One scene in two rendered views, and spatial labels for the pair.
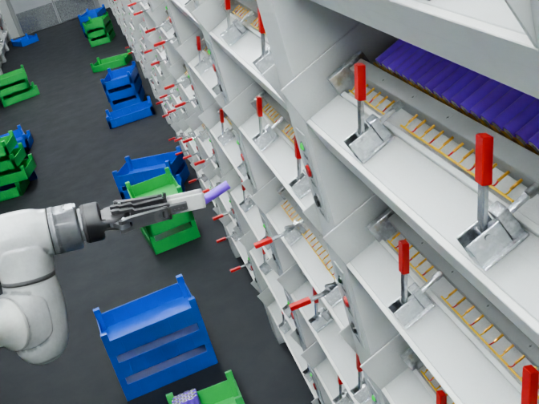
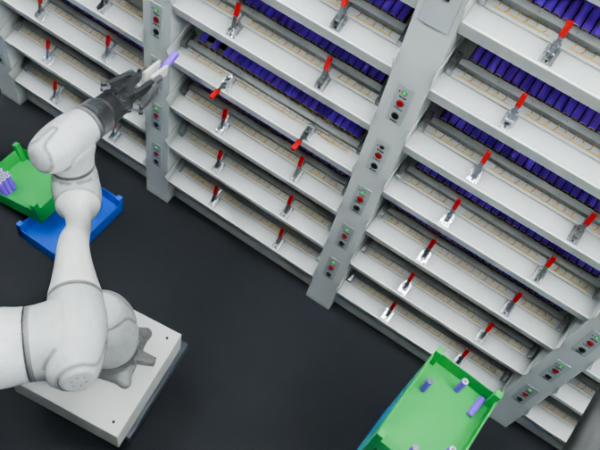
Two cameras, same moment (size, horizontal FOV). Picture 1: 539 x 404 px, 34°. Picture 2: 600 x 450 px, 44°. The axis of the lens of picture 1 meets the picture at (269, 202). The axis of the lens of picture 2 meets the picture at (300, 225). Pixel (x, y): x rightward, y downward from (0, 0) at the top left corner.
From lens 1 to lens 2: 150 cm
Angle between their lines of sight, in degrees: 58
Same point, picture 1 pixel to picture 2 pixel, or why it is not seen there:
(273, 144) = (242, 34)
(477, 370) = (527, 203)
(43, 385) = not seen: outside the picture
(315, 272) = (270, 114)
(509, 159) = not seen: outside the picture
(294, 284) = (173, 98)
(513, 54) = not seen: outside the picture
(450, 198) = (580, 161)
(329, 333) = (234, 137)
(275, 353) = (24, 114)
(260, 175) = (173, 34)
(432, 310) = (484, 173)
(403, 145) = (528, 124)
